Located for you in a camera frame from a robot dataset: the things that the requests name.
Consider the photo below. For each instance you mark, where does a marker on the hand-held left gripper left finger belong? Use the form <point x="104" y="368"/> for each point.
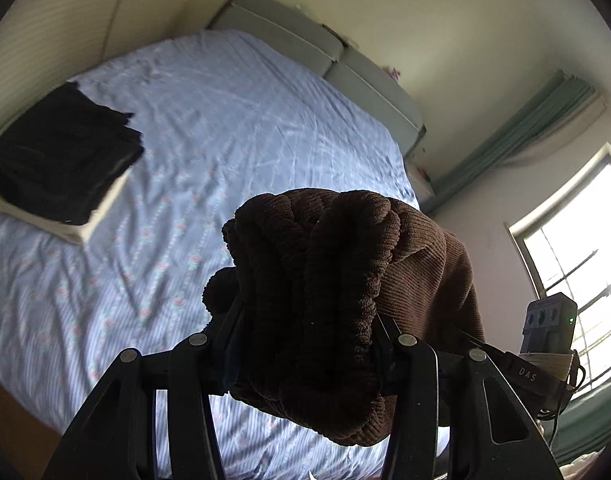
<point x="220" y="330"/>

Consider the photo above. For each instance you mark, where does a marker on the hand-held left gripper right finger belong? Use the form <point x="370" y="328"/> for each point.
<point x="388" y="335"/>

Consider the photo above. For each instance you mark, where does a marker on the brown pants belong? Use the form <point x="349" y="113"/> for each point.
<point x="335" y="285"/>

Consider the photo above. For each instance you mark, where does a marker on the window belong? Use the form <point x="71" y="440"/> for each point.
<point x="585" y="220"/>

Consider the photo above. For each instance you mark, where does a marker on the white nightstand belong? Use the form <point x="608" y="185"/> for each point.
<point x="421" y="182"/>

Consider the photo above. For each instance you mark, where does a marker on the green curtain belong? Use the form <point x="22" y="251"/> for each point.
<point x="510" y="135"/>

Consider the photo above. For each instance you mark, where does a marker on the bed with blue sheet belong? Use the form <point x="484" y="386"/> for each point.
<point x="235" y="125"/>

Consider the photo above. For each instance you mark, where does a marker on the white folded cloth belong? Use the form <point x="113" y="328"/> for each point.
<point x="35" y="217"/>

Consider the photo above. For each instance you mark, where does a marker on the black folded clothes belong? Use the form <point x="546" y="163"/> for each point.
<point x="60" y="155"/>

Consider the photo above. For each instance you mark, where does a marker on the grey padded headboard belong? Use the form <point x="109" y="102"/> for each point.
<point x="370" y="90"/>

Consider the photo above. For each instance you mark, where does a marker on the small purple toy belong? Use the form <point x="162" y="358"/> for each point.
<point x="394" y="73"/>

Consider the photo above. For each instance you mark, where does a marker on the cream louvered wardrobe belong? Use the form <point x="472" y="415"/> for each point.
<point x="45" y="25"/>

